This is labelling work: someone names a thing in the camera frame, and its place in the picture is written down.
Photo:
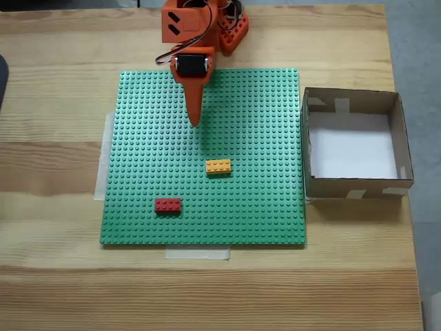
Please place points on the red lego block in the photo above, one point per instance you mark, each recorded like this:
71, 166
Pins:
169, 205

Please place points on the yellow lego block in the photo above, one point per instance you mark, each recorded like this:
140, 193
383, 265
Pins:
218, 167

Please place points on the green lego baseplate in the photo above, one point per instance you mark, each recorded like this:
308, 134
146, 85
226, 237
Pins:
241, 207

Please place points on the brown cardboard box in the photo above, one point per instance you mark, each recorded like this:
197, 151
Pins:
344, 189

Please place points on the translucent masking tape strip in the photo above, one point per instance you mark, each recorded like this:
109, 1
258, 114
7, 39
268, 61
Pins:
101, 172
196, 254

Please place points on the white paper sheet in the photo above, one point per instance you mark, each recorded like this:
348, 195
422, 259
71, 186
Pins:
351, 155

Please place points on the black rounded object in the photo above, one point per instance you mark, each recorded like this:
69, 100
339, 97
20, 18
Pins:
2, 79

